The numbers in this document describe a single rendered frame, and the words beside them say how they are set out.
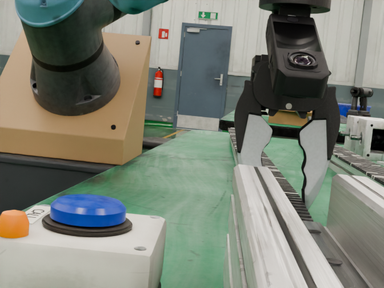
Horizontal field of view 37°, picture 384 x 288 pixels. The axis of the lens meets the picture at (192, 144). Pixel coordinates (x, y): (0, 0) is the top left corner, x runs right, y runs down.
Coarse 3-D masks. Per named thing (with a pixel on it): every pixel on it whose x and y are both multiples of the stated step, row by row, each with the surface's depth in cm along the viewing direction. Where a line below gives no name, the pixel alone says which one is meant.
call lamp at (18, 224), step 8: (0, 216) 28; (8, 216) 27; (16, 216) 27; (24, 216) 28; (0, 224) 27; (8, 224) 27; (16, 224) 27; (24, 224) 27; (0, 232) 27; (8, 232) 27; (16, 232) 27; (24, 232) 27
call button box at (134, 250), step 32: (32, 224) 30; (64, 224) 29; (128, 224) 31; (160, 224) 33; (0, 256) 27; (32, 256) 27; (64, 256) 27; (96, 256) 27; (128, 256) 27; (160, 256) 31
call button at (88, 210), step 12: (60, 204) 29; (72, 204) 29; (84, 204) 30; (96, 204) 30; (108, 204) 30; (120, 204) 30; (60, 216) 29; (72, 216) 29; (84, 216) 29; (96, 216) 29; (108, 216) 29; (120, 216) 30
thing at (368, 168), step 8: (336, 144) 130; (336, 152) 111; (344, 152) 112; (352, 152) 114; (344, 160) 100; (352, 160) 99; (360, 160) 100; (368, 160) 102; (360, 168) 89; (368, 168) 90; (376, 168) 91; (368, 176) 84; (376, 176) 81
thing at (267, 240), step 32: (256, 192) 31; (352, 192) 36; (256, 224) 24; (288, 224) 24; (320, 224) 38; (352, 224) 35; (256, 256) 20; (288, 256) 20; (320, 256) 20; (352, 256) 34
